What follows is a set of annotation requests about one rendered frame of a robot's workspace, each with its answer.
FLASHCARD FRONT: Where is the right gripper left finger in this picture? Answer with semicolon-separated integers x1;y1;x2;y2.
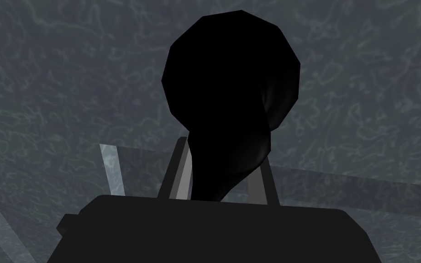
157;137;194;201

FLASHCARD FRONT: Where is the black round door knob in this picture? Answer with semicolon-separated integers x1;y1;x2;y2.
161;10;301;202

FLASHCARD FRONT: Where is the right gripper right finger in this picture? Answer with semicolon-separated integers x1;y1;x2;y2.
246;158;280;206

